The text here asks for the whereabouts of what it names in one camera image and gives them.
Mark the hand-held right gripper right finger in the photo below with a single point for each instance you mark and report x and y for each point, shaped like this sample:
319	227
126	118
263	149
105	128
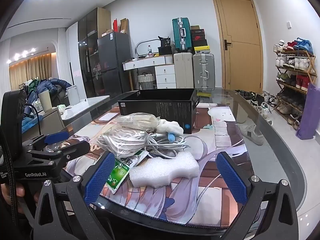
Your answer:
231	180

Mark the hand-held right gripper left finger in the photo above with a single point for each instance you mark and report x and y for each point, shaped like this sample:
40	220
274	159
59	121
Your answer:
98	177

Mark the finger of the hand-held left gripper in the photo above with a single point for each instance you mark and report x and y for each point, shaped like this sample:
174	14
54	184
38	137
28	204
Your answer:
70	151
57	136

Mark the green packet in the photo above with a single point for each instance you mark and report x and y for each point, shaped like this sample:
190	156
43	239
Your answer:
117	175

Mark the black cardboard box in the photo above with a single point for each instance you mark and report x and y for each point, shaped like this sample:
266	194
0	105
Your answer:
155	110

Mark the person's left hand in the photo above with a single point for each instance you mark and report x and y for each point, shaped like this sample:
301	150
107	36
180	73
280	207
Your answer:
18	192

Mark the beige seat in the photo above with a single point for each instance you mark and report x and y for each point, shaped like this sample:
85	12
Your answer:
47	122

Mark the white green plastic bag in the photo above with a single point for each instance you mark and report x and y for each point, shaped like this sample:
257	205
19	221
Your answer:
61	108

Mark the beige cylinder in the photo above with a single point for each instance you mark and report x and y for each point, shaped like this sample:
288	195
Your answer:
45	101

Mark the printed desk mat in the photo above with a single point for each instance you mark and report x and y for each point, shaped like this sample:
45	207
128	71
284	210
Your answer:
212	145

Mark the white marble counter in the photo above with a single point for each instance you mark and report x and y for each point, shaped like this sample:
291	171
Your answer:
87	105

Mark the white small appliance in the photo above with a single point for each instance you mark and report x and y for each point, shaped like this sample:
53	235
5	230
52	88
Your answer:
73	95

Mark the blue down jacket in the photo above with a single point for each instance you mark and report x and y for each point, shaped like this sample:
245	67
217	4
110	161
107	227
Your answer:
50	87

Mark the white sneaker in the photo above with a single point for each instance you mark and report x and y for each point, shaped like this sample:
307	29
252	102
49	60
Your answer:
252	132

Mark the beige curtain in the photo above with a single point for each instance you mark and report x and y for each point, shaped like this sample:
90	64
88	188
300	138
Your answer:
30	72

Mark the white foam block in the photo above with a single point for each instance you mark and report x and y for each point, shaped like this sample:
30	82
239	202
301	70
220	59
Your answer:
162	172

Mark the white cotton wad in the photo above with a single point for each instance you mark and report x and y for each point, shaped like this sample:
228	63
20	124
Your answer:
172	127

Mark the pile of loose shoes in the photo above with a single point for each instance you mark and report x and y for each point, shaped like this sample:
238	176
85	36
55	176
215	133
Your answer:
260	102

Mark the dark glass cabinet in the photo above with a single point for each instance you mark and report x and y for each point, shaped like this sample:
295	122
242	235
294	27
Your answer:
87	55

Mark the dark grey fridge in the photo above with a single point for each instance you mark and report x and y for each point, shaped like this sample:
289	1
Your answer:
112	62

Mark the purple bag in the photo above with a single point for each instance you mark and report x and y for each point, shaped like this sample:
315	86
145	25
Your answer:
308	115

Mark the woven basket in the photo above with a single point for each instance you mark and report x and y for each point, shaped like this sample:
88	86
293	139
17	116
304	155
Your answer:
147	81

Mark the silver suitcase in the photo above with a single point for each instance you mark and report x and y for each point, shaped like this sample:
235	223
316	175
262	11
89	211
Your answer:
203	70

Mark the flat cardboard box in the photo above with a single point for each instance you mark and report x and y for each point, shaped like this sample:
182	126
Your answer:
107	33

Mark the white vanity desk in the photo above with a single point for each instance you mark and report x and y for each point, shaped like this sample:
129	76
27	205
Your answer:
145	62

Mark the beige suitcase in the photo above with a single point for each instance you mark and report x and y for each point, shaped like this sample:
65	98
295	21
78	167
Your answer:
183	70

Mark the white drawer unit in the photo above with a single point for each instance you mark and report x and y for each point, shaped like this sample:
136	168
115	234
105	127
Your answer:
165	76

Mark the water bottle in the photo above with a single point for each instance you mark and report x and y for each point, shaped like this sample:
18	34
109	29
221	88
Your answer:
150	52

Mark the tall cardboard box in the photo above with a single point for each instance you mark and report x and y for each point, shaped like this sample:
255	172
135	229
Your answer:
124	26

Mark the shoe rack with shoes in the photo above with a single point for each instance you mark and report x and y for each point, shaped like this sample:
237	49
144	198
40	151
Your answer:
300	63

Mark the wooden door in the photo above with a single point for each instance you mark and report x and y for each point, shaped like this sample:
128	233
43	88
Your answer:
240	42

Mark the plain black shoe box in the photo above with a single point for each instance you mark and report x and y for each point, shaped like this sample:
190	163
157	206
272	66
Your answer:
198	32
200	43

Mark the black bag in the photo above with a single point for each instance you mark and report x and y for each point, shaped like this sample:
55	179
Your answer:
165	45

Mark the wooden shoe rack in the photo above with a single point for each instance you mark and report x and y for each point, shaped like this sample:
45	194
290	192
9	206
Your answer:
310	62

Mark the black red logo shoe box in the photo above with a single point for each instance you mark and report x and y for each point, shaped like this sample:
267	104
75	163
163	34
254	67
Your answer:
199	38

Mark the teal suitcase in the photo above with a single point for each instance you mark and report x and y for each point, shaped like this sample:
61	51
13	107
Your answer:
181	35

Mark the brown shoe box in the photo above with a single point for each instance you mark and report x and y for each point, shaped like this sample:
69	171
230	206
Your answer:
195	27

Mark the oval chrome mirror frame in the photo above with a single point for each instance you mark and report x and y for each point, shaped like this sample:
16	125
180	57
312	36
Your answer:
140	43

